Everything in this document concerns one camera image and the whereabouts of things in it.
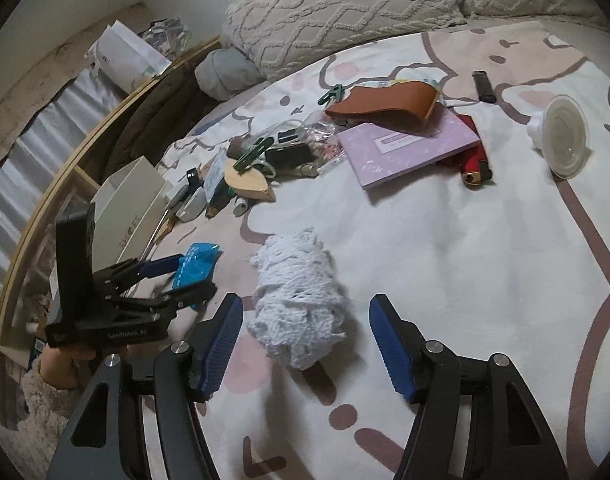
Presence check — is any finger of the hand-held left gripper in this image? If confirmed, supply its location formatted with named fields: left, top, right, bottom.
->
left=92, top=254, right=186, bottom=293
left=112, top=280, right=218, bottom=318

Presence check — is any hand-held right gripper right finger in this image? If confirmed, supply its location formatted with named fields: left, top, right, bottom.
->
left=368, top=293, right=570, bottom=480

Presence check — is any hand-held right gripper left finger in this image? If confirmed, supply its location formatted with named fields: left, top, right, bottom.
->
left=45, top=292, right=245, bottom=480

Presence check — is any bright blue packet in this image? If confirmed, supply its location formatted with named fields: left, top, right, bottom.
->
left=171, top=242, right=221, bottom=291

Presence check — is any white box container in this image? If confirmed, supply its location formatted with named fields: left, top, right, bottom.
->
left=92, top=155, right=173, bottom=266

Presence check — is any white yarn ball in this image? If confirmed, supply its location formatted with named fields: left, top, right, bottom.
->
left=247, top=227, right=348, bottom=371

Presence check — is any leaf-shaped wooden board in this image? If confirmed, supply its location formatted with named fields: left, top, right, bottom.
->
left=224, top=162, right=276, bottom=202

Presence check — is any clear plastic funnel cup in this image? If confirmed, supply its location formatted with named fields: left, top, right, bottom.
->
left=526, top=95, right=591, bottom=180

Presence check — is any person's left forearm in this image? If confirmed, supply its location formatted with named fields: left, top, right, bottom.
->
left=15, top=370, right=86, bottom=441

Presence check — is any person's left hand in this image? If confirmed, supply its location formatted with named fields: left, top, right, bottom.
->
left=39, top=342, right=98, bottom=390

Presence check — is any white grey device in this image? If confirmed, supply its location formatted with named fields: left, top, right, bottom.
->
left=167, top=182, right=208, bottom=223

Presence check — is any pale blue packet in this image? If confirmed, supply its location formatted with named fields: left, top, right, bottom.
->
left=203, top=152, right=236, bottom=196

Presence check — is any silver insulation sheet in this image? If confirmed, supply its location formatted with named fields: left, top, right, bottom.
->
left=0, top=67, right=130, bottom=241

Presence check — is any green clothespin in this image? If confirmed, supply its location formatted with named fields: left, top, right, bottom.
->
left=232, top=137, right=276, bottom=171

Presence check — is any brown blanket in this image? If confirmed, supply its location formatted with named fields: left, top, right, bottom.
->
left=77, top=67, right=226, bottom=186

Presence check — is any small black case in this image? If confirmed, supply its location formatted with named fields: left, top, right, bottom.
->
left=265, top=146, right=311, bottom=176

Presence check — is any clear bag of beads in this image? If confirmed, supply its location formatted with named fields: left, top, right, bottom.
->
left=297, top=112, right=348, bottom=176

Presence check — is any purple notebook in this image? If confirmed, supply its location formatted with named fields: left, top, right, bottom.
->
left=337, top=107, right=481, bottom=190

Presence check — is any grey cushion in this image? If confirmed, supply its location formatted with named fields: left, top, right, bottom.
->
left=194, top=47, right=263, bottom=102

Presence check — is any white paper bag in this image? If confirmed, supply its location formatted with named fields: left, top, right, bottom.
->
left=87, top=20, right=172, bottom=93

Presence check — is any crumpled silver foil bag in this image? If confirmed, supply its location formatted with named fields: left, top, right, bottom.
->
left=137, top=17, right=193, bottom=56

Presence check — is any small green clip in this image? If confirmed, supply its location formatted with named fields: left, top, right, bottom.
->
left=317, top=84, right=346, bottom=107

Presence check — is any brown leather wallet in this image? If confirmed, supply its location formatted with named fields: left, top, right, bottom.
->
left=324, top=81, right=441, bottom=133

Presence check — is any white printed pouch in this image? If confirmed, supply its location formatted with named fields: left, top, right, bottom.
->
left=357, top=77, right=401, bottom=91

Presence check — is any teal white tube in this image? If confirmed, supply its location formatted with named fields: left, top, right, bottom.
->
left=420, top=77, right=448, bottom=106

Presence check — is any black lighter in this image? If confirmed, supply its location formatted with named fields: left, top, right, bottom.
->
left=472, top=70, right=496, bottom=102

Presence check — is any light wooden shelf frame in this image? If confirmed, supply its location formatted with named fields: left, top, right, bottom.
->
left=0, top=35, right=223, bottom=426

